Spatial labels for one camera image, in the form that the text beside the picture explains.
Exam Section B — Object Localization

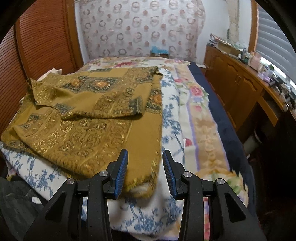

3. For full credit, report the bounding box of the gold patterned brown cloth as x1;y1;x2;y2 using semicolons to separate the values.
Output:
1;66;163;198

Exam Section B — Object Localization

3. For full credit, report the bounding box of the dark clothing pile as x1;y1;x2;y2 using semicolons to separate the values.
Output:
1;176;48;240

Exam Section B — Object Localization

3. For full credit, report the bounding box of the floral pink cream bedspread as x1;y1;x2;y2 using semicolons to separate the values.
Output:
83;57;249;240

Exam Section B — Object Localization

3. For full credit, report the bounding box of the navy blue bed blanket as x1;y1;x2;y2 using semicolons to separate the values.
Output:
189;62;257;218

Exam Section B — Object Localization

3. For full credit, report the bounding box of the white blue floral blanket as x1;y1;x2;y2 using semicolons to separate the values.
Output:
1;68;185;238

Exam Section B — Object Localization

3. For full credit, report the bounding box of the wooden sideboard cabinet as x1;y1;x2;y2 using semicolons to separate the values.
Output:
204;46;295;142

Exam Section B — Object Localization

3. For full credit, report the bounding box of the clutter on sideboard top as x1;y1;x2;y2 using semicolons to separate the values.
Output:
204;34;295;111

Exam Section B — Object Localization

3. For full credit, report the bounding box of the grey window blind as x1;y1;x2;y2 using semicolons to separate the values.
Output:
256;6;295;81

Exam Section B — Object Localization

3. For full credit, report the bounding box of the blue item on box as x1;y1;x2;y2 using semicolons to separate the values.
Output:
150;46;170;58

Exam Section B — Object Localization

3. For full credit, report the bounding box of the circle patterned lace curtain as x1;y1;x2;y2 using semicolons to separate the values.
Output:
74;0;205;61

